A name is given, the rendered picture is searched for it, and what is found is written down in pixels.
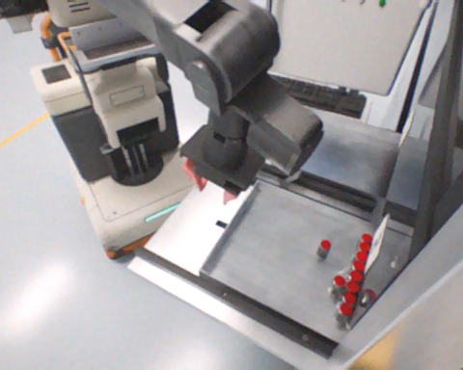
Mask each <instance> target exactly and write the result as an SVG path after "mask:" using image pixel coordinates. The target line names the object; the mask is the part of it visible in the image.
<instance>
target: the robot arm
mask: <svg viewBox="0 0 463 370"><path fill-rule="evenodd" d="M95 1H96V2H97V3H98V4H100V5H101V6H103V7H105V8H106V9H107V10H108V11H109V12H112V13H113V14H114V15H116V16H118V17H119V18H120V19H121V20H124V22H126V23H127V24H129V25H130V26H132V27H133V28H135V29H137V31H138V32H140V33H142V34H143V35H144V36H145V37H147V38H148V39H149V40H150V41H151V42H153V43H154V45H156V47H157V48H158V49H159V50H160V51H161V52H162V54H163V55H164V57H165V58H166V60H167V62H170V63H171V64H172V65H173V66H176V67H177V68H178V69H179V70H182V71H183V75H184V78H185V79H187V80H188V81H189V82H190V83H191V85H192V91H193V94H194V96H195V98H196V99H197V100H199V101H200V102H201V103H202V104H204V105H205V107H207V108H208V109H209V112H208V118H207V122H206V124H204V125H202V126H201V127H200V128H199V129H198V130H197V131H196V132H195V133H194V134H192V136H191V137H190V138H189V139H188V140H187V141H186V142H185V143H183V145H182V146H181V147H180V148H179V158H182V157H183V156H185V157H187V158H188V160H186V161H185V162H184V164H183V165H182V169H183V170H184V172H185V173H186V174H187V175H188V177H189V178H190V179H191V180H192V181H193V182H194V184H195V185H196V186H197V189H198V190H199V191H200V192H201V191H202V190H203V189H204V188H205V185H206V183H207V181H210V182H212V183H213V184H214V185H218V186H219V187H220V188H222V189H223V190H224V193H223V205H225V206H226V205H227V202H229V201H231V200H234V199H236V198H239V195H240V194H241V193H242V192H246V191H247V190H248V188H249V187H250V185H252V181H253V179H254V178H255V177H256V176H257V173H258V172H259V171H260V169H262V167H263V166H264V163H265V160H269V162H271V163H272V164H274V165H275V166H276V167H278V169H281V170H282V172H285V173H286V174H287V175H288V176H293V175H294V174H295V173H296V172H298V171H299V169H301V168H302V167H303V165H304V164H306V163H307V161H308V159H309V158H310V157H311V155H312V154H313V152H314V151H315V150H316V148H317V146H318V145H319V143H320V141H321V139H322V138H323V135H324V133H325V131H324V130H322V128H323V122H322V121H321V119H320V118H319V117H318V116H317V115H316V114H315V113H312V111H310V110H309V109H307V108H306V107H304V106H303V104H300V103H299V102H298V101H297V100H295V99H294V98H292V97H291V96H290V95H288V94H287V89H288V86H287V85H286V84H284V83H282V82H281V81H279V80H278V79H275V78H274V77H273V76H272V75H270V74H269V73H268V70H269V68H270V67H272V66H273V58H275V57H276V56H277V55H278V53H279V51H280V49H281V38H280V34H279V32H278V22H277V19H276V18H275V17H274V15H273V13H271V12H270V11H269V10H267V9H266V8H265V7H261V6H260V5H258V4H257V3H254V2H252V0H95ZM40 11H41V8H38V9H37V10H35V8H34V7H33V5H32V3H31V0H0V19H7V18H11V17H15V16H20V15H28V14H32V13H38V12H40ZM201 177H202V178H203V179H202V180H201Z"/></svg>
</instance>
